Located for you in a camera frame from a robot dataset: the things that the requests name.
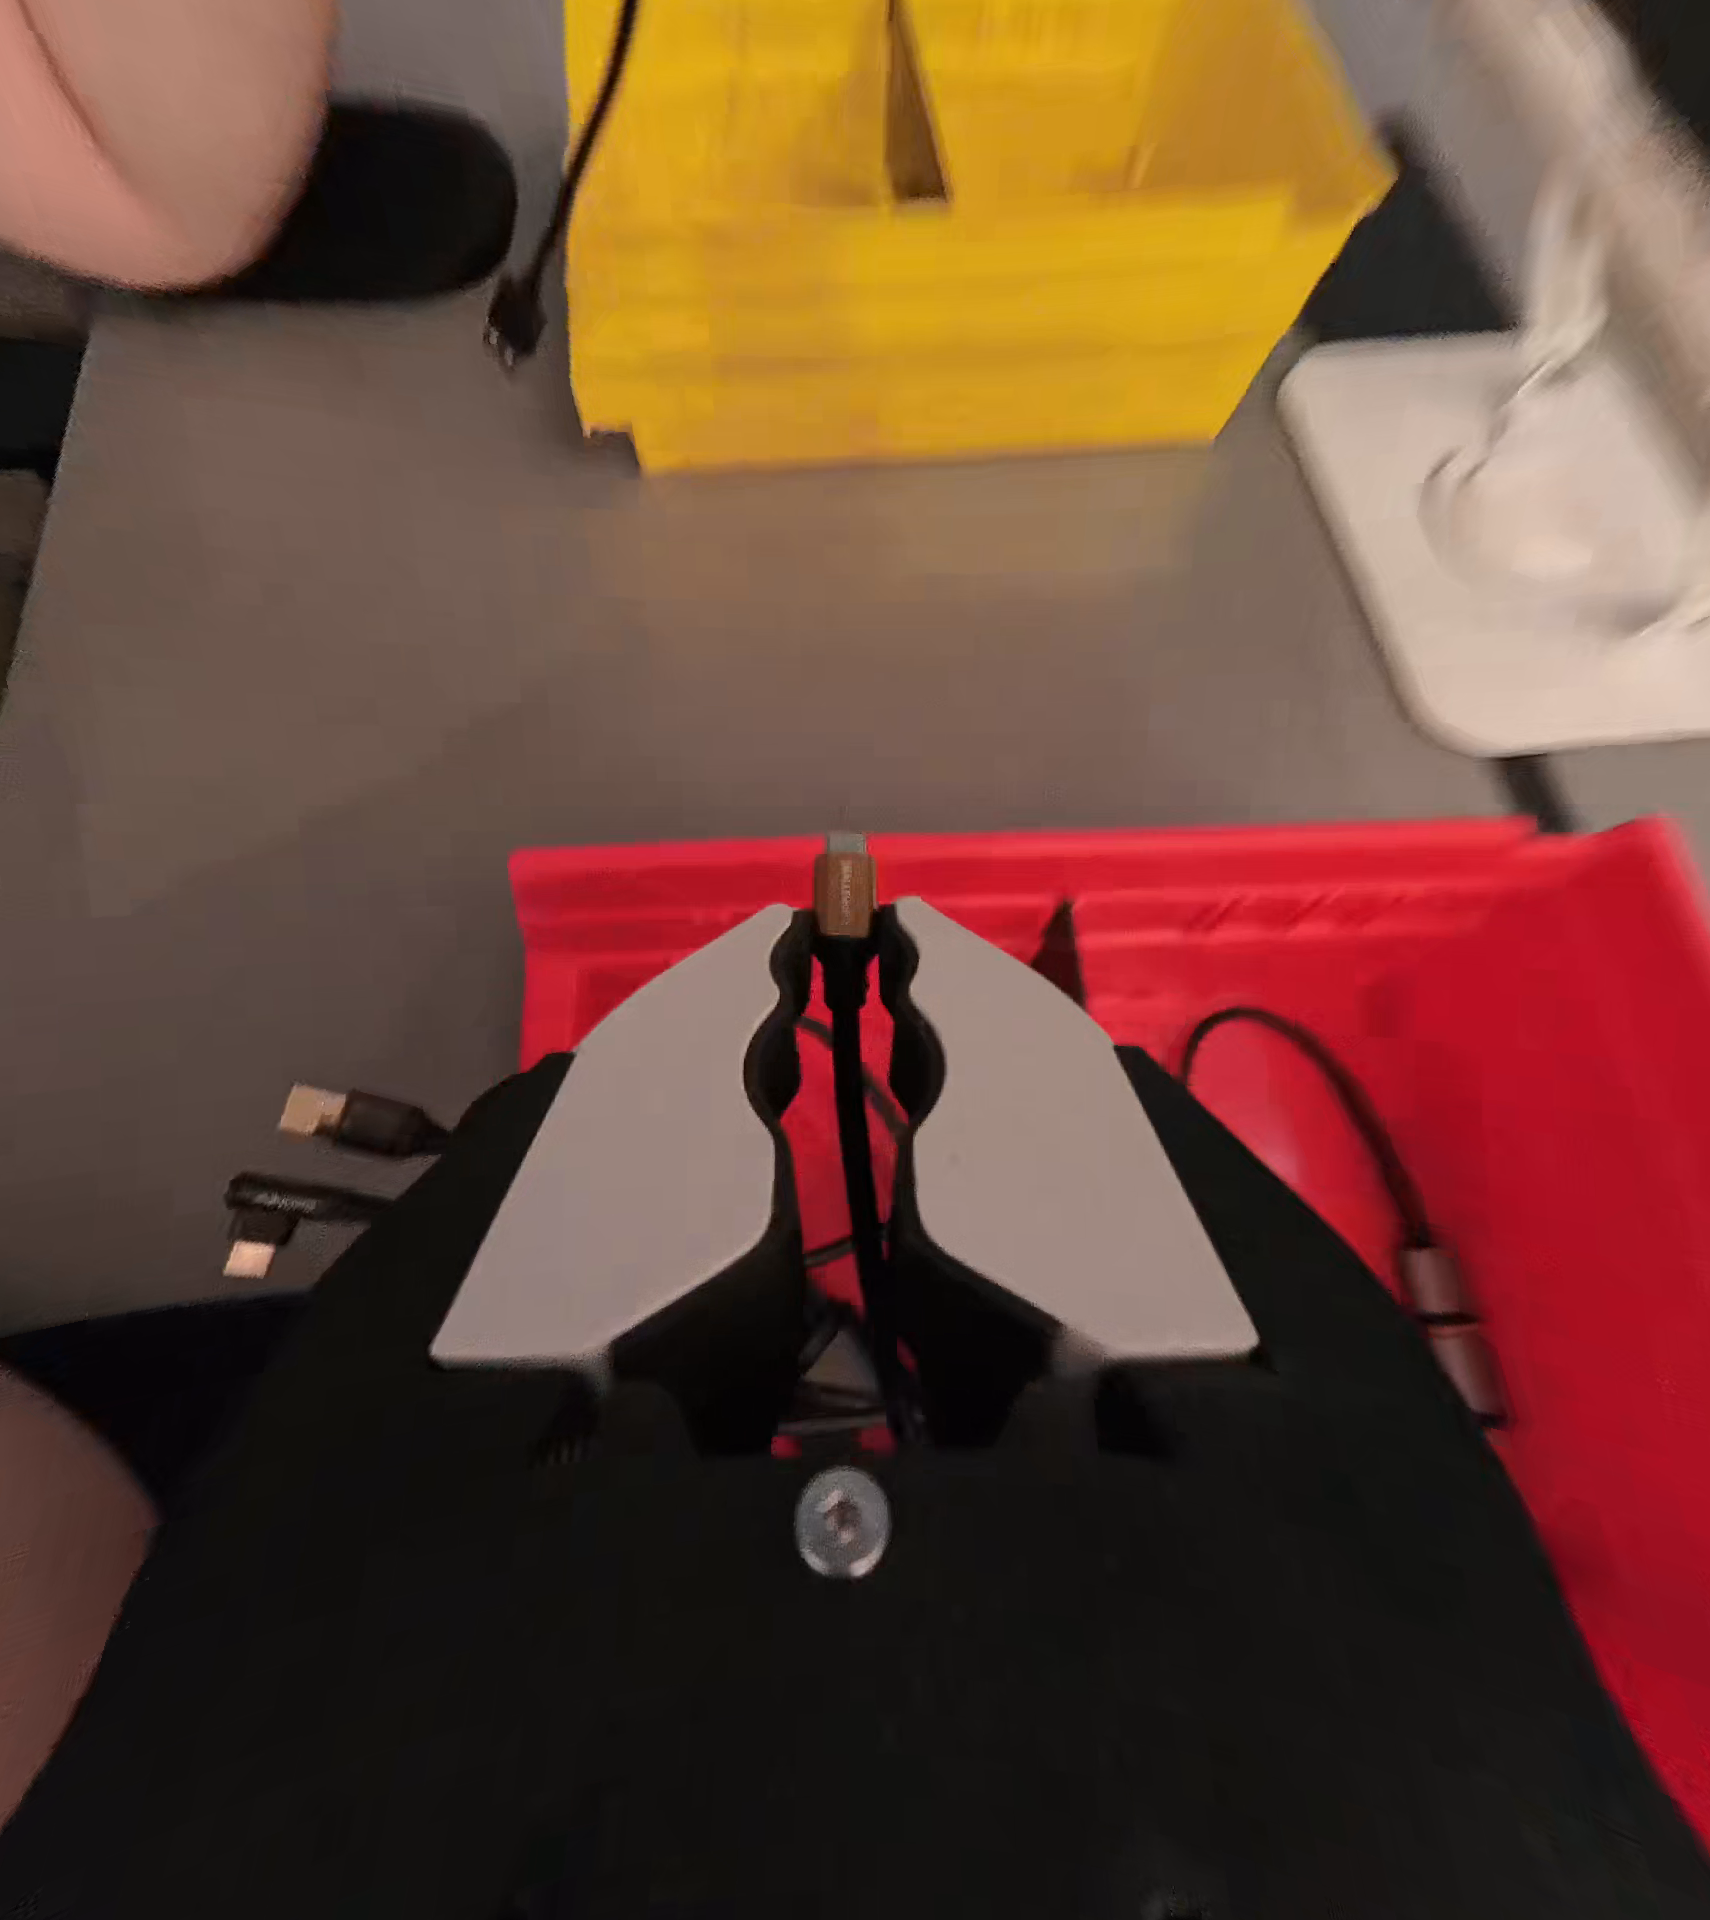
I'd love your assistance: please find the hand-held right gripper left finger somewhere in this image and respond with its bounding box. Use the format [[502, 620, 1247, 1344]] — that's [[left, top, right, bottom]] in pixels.
[[426, 899, 811, 1379]]

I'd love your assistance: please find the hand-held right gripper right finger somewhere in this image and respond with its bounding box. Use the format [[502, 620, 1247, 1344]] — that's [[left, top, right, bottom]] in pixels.
[[876, 894, 1262, 1373]]

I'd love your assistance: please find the dark grey usb hub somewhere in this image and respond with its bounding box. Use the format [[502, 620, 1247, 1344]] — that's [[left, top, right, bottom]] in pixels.
[[484, 0, 642, 372], [1179, 1007, 1513, 1433]]

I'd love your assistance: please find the copper plug usb-c cable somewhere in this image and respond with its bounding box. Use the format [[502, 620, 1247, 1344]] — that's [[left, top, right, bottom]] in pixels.
[[810, 827, 931, 1454]]

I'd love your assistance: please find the yellow storage bin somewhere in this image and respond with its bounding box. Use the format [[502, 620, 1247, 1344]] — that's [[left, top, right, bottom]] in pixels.
[[558, 0, 1400, 479]]

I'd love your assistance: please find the red storage bin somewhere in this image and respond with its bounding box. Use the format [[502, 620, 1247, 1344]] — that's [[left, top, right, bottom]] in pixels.
[[505, 813, 1710, 1920]]

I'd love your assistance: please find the person's left forearm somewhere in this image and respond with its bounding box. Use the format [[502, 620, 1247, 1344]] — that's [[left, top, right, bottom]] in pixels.
[[0, 0, 340, 293]]

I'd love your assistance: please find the black bin divider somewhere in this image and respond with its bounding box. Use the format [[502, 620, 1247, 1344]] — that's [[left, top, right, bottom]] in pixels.
[[882, 0, 955, 208], [1026, 895, 1091, 1009]]

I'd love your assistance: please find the black usb-a cable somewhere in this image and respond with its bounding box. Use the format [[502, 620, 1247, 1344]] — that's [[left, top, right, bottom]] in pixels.
[[275, 1079, 456, 1159]]

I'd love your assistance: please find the black angled plug cable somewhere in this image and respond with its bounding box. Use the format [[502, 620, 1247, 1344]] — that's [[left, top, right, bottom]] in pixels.
[[221, 1174, 399, 1282]]

